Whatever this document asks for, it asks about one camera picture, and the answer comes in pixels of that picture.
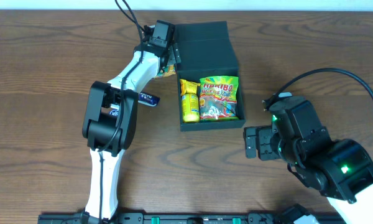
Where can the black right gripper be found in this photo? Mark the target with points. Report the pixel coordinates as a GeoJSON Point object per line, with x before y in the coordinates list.
{"type": "Point", "coordinates": [264, 144]}

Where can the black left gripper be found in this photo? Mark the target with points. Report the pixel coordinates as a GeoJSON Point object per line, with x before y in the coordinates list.
{"type": "Point", "coordinates": [172, 55]}

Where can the small yellow candy wrapper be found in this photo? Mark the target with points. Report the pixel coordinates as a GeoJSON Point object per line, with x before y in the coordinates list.
{"type": "Point", "coordinates": [188, 87]}

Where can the yellow candy tube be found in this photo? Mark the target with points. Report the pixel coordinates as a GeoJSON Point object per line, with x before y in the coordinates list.
{"type": "Point", "coordinates": [190, 108]}

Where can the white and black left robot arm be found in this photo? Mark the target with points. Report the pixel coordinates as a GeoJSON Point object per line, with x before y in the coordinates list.
{"type": "Point", "coordinates": [110, 123]}

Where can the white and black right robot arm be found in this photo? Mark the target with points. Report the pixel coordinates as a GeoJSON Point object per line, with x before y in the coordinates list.
{"type": "Point", "coordinates": [340, 170]}

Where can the green Pretz snack packet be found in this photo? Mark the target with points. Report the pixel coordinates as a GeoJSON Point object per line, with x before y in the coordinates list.
{"type": "Point", "coordinates": [168, 71]}

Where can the blue Dairy Milk chocolate bar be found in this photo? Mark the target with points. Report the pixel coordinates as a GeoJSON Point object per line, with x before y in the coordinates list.
{"type": "Point", "coordinates": [148, 100]}

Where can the black open gift box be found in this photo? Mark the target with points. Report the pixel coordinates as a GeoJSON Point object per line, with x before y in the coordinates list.
{"type": "Point", "coordinates": [205, 50]}

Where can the Haribo gummy worms bag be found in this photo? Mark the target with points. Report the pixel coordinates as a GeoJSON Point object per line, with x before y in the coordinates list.
{"type": "Point", "coordinates": [218, 98]}

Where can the blue Eclipse mints tin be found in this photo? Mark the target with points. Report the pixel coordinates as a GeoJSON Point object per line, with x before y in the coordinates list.
{"type": "Point", "coordinates": [114, 113]}

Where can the black mounting rail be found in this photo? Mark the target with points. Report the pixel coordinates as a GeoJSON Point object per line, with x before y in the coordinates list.
{"type": "Point", "coordinates": [293, 214]}

